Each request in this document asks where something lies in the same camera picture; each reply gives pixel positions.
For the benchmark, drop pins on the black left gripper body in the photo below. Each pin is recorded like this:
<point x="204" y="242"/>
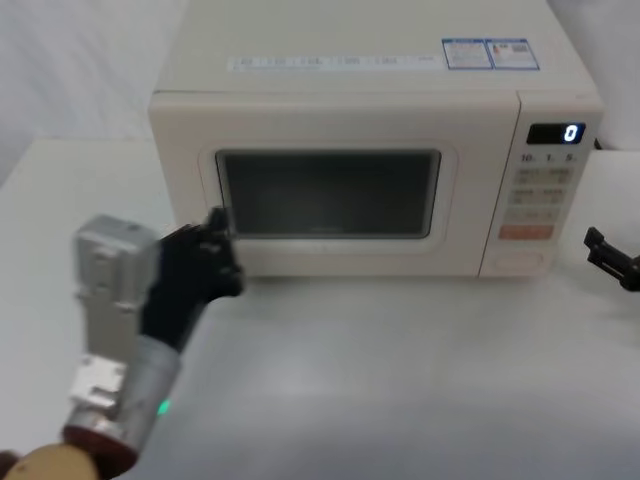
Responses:
<point x="177" y="285"/>

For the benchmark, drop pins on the cream microwave oven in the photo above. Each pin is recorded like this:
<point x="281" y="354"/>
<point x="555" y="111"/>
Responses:
<point x="325" y="115"/>

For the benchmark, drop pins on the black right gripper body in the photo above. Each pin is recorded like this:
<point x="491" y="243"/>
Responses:
<point x="634" y="277"/>

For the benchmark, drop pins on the white curtain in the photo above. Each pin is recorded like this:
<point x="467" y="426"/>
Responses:
<point x="75" y="60"/>

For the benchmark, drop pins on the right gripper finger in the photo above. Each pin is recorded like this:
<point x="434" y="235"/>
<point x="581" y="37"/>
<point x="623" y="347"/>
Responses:
<point x="607" y="255"/>

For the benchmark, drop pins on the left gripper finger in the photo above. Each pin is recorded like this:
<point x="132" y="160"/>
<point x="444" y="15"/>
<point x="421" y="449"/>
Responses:
<point x="230" y="275"/>
<point x="218" y="225"/>

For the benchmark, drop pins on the white table cloth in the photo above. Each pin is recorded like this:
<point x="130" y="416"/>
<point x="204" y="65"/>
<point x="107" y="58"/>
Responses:
<point x="375" y="380"/>

